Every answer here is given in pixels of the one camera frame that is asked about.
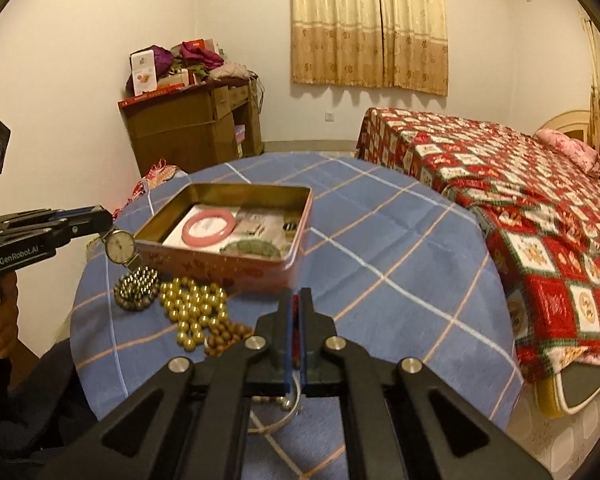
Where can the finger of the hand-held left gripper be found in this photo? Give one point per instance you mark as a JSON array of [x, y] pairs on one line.
[[87, 225], [80, 208]]

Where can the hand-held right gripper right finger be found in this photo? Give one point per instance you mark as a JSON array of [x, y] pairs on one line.
[[305, 345]]

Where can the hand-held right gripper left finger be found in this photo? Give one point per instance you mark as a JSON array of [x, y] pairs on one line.
[[288, 345]]

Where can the silver bangle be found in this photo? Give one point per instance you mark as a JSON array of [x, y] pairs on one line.
[[294, 407]]

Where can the rectangular metal tin box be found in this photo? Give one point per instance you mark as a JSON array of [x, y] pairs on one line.
[[220, 270]]

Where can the person's left hand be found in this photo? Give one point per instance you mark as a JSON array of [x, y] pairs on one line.
[[2, 315]]

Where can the pile of colourful clothes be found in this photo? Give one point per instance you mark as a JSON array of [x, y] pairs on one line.
[[155, 172]]

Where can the white paper card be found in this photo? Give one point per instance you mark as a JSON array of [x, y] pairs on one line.
[[177, 235]]

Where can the blue plaid tablecloth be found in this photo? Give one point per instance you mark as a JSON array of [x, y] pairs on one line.
[[380, 285]]

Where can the pink bangle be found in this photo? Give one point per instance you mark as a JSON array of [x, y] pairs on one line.
[[187, 230]]

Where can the green jade bangle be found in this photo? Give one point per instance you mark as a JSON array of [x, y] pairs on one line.
[[252, 249]]

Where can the brown wooden cabinet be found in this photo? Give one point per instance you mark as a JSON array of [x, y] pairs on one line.
[[180, 135]]

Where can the red flat box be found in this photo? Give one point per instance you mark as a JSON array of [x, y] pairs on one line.
[[155, 94]]

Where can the white product box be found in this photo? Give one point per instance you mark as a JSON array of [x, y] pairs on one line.
[[144, 72]]

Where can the person's dark clothing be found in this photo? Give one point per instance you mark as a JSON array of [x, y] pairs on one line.
[[30, 410]]

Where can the purple cloth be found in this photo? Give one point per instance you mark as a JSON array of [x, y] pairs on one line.
[[162, 60]]

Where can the magenta cloth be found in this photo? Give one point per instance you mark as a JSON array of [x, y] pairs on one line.
[[200, 55]]

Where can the pale pink cloth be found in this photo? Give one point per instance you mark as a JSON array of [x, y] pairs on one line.
[[230, 70]]

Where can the bed with red patchwork cover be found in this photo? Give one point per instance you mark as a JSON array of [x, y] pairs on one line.
[[530, 220]]

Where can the bed mattress base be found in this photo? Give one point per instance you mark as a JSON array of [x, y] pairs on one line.
[[575, 385]]

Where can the beige patterned window curtain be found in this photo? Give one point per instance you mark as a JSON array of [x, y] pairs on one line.
[[370, 25]]

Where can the pink pillow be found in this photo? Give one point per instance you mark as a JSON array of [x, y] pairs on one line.
[[570, 150]]

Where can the beige bed headboard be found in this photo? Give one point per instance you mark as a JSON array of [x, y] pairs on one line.
[[565, 122]]

